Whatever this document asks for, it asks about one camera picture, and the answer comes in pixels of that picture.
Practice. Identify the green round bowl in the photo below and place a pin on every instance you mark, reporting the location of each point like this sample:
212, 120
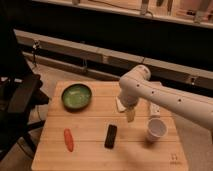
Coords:
76, 96

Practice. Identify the yellow stick end effector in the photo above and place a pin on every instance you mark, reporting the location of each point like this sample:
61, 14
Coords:
130, 113

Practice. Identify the white paper cup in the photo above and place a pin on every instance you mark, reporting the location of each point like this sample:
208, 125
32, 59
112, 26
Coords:
156, 129

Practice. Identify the black office chair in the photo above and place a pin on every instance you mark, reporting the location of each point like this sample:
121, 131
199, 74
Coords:
20, 92

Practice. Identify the wooden table board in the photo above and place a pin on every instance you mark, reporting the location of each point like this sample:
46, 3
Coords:
131, 151

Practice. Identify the white block object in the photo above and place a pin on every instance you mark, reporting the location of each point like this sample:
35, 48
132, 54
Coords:
154, 110

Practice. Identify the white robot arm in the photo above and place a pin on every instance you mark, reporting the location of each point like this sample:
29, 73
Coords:
135, 84

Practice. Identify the black rectangular remote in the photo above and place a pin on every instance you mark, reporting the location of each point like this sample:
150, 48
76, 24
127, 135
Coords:
111, 136

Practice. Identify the orange carrot toy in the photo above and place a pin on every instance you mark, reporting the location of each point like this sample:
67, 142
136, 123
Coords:
68, 140

